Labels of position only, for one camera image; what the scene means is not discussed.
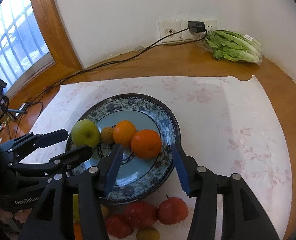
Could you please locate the wooden window frame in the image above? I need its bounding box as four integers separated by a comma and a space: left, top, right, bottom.
0, 0, 82, 97

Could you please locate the white wall socket right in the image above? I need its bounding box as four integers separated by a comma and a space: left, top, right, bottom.
181, 20, 217, 41

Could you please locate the white wall socket plate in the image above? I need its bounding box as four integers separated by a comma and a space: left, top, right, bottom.
158, 21, 182, 44

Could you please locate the red fruit back left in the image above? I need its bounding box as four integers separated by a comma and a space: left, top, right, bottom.
105, 214, 134, 239

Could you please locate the red fruit front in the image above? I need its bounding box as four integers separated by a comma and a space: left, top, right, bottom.
124, 201, 158, 229

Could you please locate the red fruit back right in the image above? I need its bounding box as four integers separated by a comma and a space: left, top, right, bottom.
158, 195, 189, 225

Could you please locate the brown kiwi front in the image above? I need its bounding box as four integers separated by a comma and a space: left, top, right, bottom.
100, 205, 109, 220

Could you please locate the black power cable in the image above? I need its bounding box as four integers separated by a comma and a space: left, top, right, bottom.
6, 28, 208, 140

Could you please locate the bagged green lettuce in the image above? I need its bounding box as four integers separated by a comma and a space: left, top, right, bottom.
198, 30, 262, 65

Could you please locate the blue patterned ceramic plate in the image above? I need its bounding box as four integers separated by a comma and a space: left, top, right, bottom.
81, 93, 181, 205

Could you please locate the large orange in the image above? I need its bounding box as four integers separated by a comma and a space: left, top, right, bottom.
113, 120, 137, 148

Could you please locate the black power adapter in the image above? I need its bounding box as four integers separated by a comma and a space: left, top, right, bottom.
188, 21, 206, 34

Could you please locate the red fruit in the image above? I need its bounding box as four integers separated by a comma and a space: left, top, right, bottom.
124, 201, 158, 229
105, 214, 134, 239
158, 195, 189, 225

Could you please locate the small device on desk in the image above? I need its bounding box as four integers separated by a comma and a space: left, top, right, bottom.
14, 102, 28, 118

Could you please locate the brown kiwi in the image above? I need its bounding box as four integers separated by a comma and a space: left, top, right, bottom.
136, 227, 160, 240
100, 127, 114, 145
100, 205, 109, 220

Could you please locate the white floral table cloth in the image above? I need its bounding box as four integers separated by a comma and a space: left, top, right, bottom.
30, 76, 292, 237

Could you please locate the small orange right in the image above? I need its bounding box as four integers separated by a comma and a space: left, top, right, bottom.
73, 222, 83, 240

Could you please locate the round orange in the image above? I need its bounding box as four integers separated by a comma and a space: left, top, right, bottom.
131, 129, 162, 159

